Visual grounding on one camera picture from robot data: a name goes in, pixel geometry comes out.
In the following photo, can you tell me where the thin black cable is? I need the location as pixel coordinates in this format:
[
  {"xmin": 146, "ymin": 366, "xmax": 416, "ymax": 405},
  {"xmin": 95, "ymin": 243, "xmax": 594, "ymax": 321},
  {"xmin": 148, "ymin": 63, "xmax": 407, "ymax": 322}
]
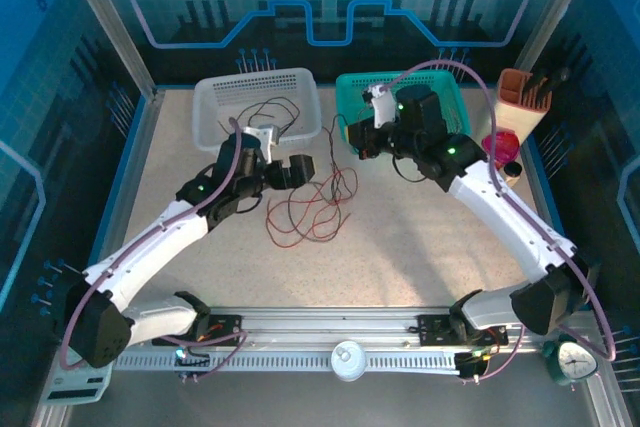
[
  {"xmin": 323, "ymin": 113, "xmax": 362, "ymax": 206},
  {"xmin": 236, "ymin": 96, "xmax": 301, "ymax": 131},
  {"xmin": 217, "ymin": 105, "xmax": 297, "ymax": 134}
]

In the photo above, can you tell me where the teal plastic mesh basket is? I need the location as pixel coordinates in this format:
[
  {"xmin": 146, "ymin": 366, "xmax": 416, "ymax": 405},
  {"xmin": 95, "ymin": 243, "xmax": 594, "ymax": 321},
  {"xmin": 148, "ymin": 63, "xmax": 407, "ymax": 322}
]
[{"xmin": 334, "ymin": 70, "xmax": 471, "ymax": 158}]

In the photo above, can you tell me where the white plastic mesh basket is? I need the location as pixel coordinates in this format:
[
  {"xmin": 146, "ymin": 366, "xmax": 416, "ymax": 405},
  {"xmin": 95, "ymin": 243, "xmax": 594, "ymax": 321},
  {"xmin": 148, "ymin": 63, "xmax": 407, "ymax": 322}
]
[{"xmin": 192, "ymin": 67, "xmax": 323, "ymax": 154}]

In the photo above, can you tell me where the pink heart-shaped container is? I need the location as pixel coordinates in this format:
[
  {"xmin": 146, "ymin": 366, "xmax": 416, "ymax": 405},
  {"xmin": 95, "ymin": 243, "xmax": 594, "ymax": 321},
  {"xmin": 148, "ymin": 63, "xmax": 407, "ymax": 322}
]
[{"xmin": 482, "ymin": 129, "xmax": 521, "ymax": 166}]

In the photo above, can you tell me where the white orange utensil holder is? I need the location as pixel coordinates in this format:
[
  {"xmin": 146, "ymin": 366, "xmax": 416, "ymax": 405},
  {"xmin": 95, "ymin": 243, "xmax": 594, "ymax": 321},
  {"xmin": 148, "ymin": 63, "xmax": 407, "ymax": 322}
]
[{"xmin": 492, "ymin": 68, "xmax": 553, "ymax": 144}]

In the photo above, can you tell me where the white round can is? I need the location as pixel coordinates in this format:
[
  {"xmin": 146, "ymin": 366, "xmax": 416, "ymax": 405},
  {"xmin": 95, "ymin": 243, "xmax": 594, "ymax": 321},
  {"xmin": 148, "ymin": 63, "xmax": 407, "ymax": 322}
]
[{"xmin": 330, "ymin": 340, "xmax": 370, "ymax": 382}]

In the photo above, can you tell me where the small circuit board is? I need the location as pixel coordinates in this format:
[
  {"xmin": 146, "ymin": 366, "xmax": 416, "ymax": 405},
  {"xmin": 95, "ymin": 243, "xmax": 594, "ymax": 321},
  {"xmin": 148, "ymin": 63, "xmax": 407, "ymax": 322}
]
[
  {"xmin": 173, "ymin": 341, "xmax": 211, "ymax": 382},
  {"xmin": 455, "ymin": 349, "xmax": 494, "ymax": 384}
]

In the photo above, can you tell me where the green alarm clock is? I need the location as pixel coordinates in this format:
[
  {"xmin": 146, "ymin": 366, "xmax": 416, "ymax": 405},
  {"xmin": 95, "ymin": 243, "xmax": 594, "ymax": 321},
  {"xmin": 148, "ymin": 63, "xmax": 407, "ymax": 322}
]
[{"xmin": 542, "ymin": 335, "xmax": 600, "ymax": 388}]

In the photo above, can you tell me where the white desk calculator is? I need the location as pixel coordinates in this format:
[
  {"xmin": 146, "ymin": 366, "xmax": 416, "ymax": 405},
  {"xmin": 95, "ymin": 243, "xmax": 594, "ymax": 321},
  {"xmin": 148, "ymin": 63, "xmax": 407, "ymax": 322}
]
[{"xmin": 39, "ymin": 361, "xmax": 114, "ymax": 406}]

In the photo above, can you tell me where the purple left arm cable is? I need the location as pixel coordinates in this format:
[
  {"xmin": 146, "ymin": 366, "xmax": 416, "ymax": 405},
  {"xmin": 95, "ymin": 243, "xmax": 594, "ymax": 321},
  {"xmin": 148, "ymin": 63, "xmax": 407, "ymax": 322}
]
[{"xmin": 59, "ymin": 117, "xmax": 250, "ymax": 381}]

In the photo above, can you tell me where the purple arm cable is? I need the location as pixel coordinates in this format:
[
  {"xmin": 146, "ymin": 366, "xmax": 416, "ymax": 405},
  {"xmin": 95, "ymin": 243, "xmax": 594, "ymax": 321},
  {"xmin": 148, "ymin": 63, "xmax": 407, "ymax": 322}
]
[
  {"xmin": 59, "ymin": 117, "xmax": 250, "ymax": 381},
  {"xmin": 379, "ymin": 60, "xmax": 617, "ymax": 383}
]

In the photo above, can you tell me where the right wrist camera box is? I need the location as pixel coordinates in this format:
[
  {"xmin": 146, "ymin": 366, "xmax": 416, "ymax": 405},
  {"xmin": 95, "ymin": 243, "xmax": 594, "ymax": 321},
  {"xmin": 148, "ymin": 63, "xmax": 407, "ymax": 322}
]
[{"xmin": 362, "ymin": 84, "xmax": 400, "ymax": 131}]

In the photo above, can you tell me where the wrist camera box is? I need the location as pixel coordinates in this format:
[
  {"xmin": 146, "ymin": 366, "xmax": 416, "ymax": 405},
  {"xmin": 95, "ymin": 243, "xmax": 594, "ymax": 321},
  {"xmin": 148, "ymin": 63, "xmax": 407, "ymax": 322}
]
[
  {"xmin": 362, "ymin": 84, "xmax": 400, "ymax": 131},
  {"xmin": 242, "ymin": 122, "xmax": 281, "ymax": 164}
]

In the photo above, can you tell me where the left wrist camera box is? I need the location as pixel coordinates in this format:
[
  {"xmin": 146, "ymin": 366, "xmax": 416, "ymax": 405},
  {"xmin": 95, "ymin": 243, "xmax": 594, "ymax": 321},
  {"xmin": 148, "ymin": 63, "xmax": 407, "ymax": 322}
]
[{"xmin": 242, "ymin": 122, "xmax": 281, "ymax": 164}]

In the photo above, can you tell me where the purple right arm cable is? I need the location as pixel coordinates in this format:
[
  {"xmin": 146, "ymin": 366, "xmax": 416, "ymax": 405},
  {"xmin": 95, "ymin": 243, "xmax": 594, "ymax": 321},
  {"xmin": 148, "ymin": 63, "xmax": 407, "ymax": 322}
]
[{"xmin": 379, "ymin": 60, "xmax": 617, "ymax": 383}]

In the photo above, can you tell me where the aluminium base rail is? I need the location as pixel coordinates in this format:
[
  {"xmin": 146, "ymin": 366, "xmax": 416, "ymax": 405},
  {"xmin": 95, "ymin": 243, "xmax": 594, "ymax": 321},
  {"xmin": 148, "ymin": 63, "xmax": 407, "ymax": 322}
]
[{"xmin": 64, "ymin": 305, "xmax": 596, "ymax": 354}]

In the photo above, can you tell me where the black utensil handle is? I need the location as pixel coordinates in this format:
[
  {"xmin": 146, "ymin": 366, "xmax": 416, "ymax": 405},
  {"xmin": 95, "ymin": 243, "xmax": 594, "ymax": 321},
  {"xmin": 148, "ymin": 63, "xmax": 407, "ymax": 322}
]
[{"xmin": 537, "ymin": 66, "xmax": 571, "ymax": 101}]

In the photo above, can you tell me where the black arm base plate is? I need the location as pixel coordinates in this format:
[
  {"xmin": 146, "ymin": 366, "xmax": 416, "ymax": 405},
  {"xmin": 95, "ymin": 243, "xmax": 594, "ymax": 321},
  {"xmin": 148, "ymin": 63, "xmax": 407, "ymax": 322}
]
[
  {"xmin": 417, "ymin": 314, "xmax": 509, "ymax": 348},
  {"xmin": 152, "ymin": 314, "xmax": 244, "ymax": 348}
]

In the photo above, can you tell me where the aluminium frame post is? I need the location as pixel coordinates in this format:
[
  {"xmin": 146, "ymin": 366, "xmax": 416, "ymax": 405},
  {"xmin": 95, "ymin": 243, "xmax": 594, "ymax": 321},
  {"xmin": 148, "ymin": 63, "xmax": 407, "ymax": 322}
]
[
  {"xmin": 54, "ymin": 0, "xmax": 159, "ymax": 98},
  {"xmin": 514, "ymin": 0, "xmax": 604, "ymax": 84}
]

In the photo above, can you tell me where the white slotted cable duct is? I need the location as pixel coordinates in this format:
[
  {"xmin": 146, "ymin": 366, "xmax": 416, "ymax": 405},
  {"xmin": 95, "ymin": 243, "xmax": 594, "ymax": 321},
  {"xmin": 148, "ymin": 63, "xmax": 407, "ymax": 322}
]
[{"xmin": 113, "ymin": 349, "xmax": 461, "ymax": 377}]

